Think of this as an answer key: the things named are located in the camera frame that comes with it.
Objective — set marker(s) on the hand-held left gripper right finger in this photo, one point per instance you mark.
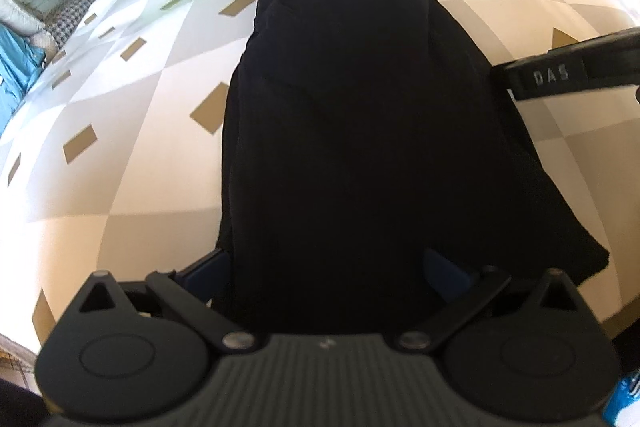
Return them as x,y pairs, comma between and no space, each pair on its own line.
445,274

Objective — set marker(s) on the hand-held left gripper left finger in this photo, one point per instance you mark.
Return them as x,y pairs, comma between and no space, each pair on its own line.
207,274

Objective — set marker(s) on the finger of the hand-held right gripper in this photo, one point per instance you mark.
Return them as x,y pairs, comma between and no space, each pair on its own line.
550,74

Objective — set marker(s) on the black t-shirt red print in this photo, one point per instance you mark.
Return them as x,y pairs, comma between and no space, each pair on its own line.
350,107

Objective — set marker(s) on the blue white object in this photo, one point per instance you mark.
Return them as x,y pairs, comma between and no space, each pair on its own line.
625,402

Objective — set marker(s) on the blue printed garment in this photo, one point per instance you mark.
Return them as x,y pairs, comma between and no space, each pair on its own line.
15,72

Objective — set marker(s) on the houndstooth sofa cover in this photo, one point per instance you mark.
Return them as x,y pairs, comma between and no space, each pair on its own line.
75,2

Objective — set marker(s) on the pale pillow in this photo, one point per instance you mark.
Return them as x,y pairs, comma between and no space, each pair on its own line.
20,12

